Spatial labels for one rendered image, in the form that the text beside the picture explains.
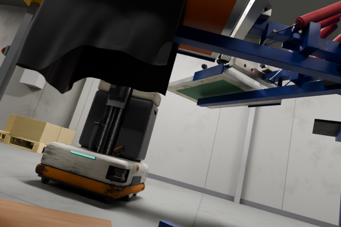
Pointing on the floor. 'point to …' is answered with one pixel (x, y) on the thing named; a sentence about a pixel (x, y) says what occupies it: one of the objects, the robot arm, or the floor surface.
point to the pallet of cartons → (33, 134)
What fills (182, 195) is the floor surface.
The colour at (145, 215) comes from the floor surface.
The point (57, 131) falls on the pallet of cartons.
